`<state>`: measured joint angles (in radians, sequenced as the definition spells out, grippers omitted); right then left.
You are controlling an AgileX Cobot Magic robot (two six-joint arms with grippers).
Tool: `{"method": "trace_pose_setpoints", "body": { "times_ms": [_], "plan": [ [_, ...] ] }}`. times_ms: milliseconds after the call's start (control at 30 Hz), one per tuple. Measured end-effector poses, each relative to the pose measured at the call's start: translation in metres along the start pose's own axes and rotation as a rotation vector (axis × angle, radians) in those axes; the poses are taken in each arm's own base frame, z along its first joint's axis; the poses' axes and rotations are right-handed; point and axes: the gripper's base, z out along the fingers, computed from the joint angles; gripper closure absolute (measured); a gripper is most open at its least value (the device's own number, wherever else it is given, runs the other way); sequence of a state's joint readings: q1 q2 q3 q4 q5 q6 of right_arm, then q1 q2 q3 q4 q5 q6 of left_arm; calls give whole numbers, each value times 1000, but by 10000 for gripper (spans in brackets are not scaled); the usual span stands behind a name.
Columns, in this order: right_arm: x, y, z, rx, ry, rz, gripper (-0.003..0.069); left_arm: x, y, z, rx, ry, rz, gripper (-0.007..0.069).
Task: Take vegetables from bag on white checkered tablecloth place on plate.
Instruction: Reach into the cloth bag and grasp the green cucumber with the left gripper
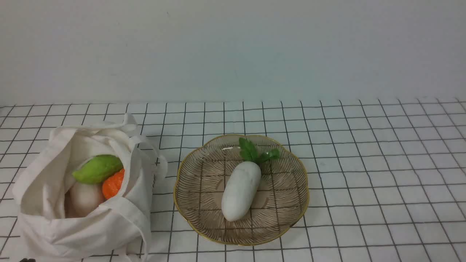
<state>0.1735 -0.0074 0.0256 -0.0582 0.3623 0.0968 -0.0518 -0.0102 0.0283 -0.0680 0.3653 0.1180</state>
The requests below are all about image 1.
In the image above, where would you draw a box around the green cucumber vegetable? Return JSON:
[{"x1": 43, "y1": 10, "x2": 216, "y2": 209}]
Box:
[{"x1": 72, "y1": 155, "x2": 123, "y2": 184}]

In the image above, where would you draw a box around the white cloth tote bag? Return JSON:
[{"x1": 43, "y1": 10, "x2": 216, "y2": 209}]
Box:
[{"x1": 10, "y1": 113, "x2": 167, "y2": 262}]

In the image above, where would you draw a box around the white radish with green leaves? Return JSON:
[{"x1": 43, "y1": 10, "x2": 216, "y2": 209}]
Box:
[{"x1": 221, "y1": 137, "x2": 281, "y2": 222}]

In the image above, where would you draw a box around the glass plate with gold rim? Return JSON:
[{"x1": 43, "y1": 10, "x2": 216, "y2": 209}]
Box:
[{"x1": 174, "y1": 134, "x2": 309, "y2": 246}]

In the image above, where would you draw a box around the orange pumpkin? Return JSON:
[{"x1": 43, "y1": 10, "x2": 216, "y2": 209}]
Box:
[{"x1": 102, "y1": 168, "x2": 125, "y2": 200}]

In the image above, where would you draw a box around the tan onion vegetable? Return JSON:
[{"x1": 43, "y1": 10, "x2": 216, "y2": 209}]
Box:
[{"x1": 65, "y1": 182, "x2": 105, "y2": 218}]

